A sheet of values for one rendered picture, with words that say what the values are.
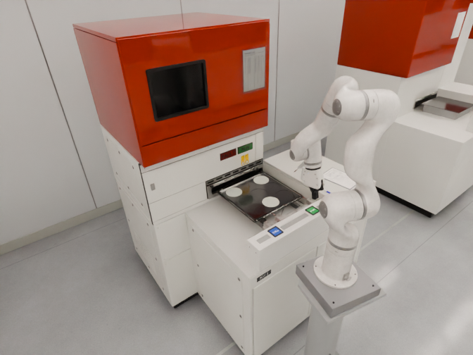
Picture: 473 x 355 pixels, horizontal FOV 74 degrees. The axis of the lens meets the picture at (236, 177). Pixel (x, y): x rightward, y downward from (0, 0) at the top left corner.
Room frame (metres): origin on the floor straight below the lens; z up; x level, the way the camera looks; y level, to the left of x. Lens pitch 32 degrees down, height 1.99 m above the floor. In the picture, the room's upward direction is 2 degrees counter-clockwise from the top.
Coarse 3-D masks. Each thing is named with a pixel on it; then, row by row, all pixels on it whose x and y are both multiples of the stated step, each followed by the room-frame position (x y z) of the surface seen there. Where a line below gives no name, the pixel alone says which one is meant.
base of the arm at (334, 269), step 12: (324, 252) 0.97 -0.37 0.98; (336, 252) 0.91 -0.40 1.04; (348, 252) 0.90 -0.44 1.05; (324, 264) 0.94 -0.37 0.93; (336, 264) 0.90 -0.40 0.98; (348, 264) 0.90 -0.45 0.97; (324, 276) 0.92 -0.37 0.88; (336, 276) 0.90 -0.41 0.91; (348, 276) 0.89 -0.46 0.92; (336, 288) 0.86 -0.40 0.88
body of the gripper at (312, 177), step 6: (306, 168) 1.29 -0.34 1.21; (318, 168) 1.27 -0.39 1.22; (306, 174) 1.30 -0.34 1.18; (312, 174) 1.27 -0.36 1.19; (318, 174) 1.25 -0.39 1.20; (306, 180) 1.29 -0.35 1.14; (312, 180) 1.27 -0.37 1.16; (318, 180) 1.24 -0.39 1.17; (312, 186) 1.26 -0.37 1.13; (318, 186) 1.24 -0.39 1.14
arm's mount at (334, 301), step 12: (300, 264) 1.00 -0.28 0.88; (312, 264) 1.00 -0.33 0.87; (300, 276) 0.96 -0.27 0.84; (312, 276) 0.93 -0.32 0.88; (360, 276) 0.92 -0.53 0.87; (312, 288) 0.88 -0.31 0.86; (324, 288) 0.86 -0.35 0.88; (348, 288) 0.86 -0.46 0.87; (360, 288) 0.86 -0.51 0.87; (372, 288) 0.86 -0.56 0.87; (324, 300) 0.80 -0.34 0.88; (336, 300) 0.80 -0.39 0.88; (348, 300) 0.80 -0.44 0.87; (360, 300) 0.82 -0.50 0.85; (336, 312) 0.77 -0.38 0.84
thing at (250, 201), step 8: (256, 176) 1.74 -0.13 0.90; (240, 184) 1.65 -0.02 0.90; (248, 184) 1.65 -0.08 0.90; (256, 184) 1.64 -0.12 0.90; (264, 184) 1.64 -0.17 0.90; (272, 184) 1.64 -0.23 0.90; (280, 184) 1.63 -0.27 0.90; (224, 192) 1.56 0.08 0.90; (248, 192) 1.55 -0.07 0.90; (256, 192) 1.55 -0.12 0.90; (264, 192) 1.55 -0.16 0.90; (272, 192) 1.54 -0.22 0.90; (280, 192) 1.54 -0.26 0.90; (288, 192) 1.54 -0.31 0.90; (232, 200) 1.48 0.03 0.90; (240, 200) 1.48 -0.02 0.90; (248, 200) 1.48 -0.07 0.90; (256, 200) 1.47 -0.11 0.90; (280, 200) 1.46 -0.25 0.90; (288, 200) 1.46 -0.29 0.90; (248, 208) 1.40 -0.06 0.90; (256, 208) 1.39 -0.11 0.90; (264, 208) 1.39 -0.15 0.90; (272, 208) 1.39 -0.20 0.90; (256, 216) 1.33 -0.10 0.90
